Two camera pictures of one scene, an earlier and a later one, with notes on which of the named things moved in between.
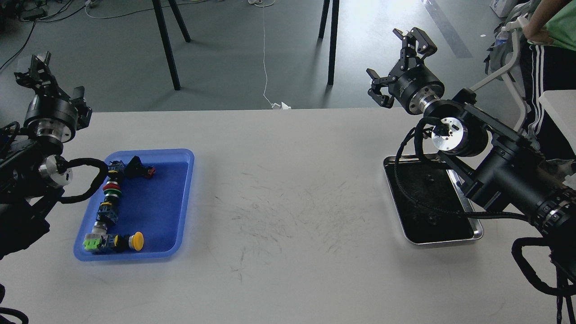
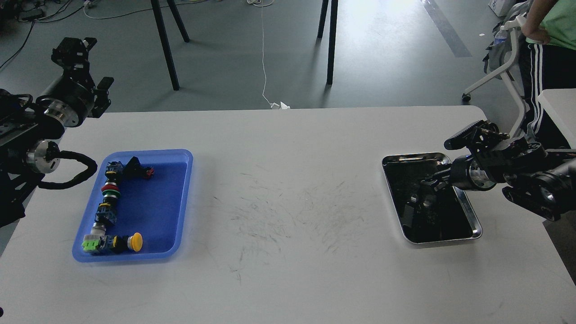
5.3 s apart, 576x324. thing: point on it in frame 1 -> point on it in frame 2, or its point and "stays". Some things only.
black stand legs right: (334, 36) stays
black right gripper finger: (374, 92) -> (438, 179)
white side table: (560, 105) stays
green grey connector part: (98, 239) stays
